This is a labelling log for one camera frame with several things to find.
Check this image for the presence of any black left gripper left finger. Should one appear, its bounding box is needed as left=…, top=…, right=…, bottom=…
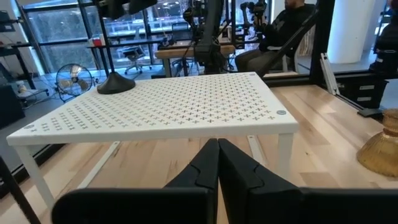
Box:
left=51, top=138, right=220, bottom=224

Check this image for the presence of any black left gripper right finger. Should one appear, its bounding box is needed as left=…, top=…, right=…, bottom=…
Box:
left=218, top=138, right=398, bottom=224

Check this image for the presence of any orange round cap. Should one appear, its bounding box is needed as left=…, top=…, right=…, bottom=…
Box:
left=356, top=108, right=398, bottom=178

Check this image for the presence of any white perforated metal shelf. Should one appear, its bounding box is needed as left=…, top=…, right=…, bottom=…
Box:
left=6, top=72, right=300, bottom=211

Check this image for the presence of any black candlestick holder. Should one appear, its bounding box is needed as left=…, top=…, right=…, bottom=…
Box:
left=93, top=0, right=137, bottom=95

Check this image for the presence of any black drawer cabinet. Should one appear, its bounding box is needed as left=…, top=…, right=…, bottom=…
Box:
left=338, top=79, right=389, bottom=110

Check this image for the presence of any wooden desk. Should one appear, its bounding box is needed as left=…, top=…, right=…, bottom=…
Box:
left=154, top=43, right=236, bottom=78

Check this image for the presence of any grey office chair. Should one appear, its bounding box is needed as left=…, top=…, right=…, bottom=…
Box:
left=121, top=46, right=153, bottom=75

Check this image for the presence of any black floor fan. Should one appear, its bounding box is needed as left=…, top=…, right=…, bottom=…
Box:
left=55, top=63, right=96, bottom=103

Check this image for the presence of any person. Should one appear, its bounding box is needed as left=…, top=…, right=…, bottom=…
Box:
left=234, top=0, right=318, bottom=74
left=368, top=0, right=398, bottom=78

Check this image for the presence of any red box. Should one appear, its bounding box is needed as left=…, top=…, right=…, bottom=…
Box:
left=92, top=34, right=106, bottom=47

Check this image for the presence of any white round column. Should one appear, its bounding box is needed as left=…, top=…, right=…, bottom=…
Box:
left=326, top=0, right=379, bottom=65

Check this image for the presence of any black floor cabinet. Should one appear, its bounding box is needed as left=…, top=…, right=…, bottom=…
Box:
left=0, top=83, right=26, bottom=129

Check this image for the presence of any black shelf stand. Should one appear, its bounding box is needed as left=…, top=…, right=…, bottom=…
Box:
left=0, top=11, right=50, bottom=97

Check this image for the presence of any white metal rail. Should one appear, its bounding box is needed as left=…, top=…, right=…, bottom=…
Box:
left=320, top=52, right=341, bottom=96

